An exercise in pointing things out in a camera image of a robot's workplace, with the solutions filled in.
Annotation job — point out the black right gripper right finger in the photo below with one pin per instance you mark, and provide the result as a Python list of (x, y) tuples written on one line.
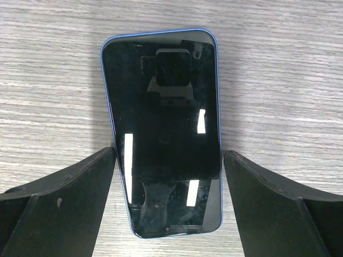
[(277, 216)]

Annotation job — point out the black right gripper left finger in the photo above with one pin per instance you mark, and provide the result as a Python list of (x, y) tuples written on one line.
[(59, 214)]

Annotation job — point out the blue smartphone black screen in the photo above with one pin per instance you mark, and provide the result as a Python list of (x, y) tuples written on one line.
[(162, 92)]

